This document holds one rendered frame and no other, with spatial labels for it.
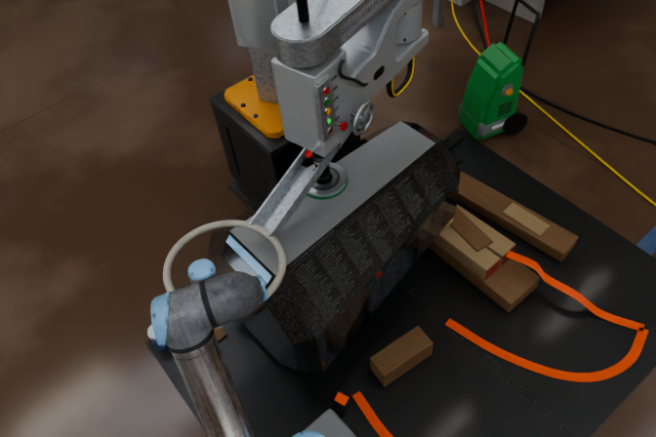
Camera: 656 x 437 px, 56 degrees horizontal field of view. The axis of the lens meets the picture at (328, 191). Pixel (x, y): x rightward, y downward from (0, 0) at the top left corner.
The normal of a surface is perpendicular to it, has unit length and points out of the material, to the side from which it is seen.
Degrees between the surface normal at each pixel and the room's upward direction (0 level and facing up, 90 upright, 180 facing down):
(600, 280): 0
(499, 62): 34
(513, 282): 0
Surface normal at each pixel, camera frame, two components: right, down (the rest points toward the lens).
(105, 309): -0.07, -0.66
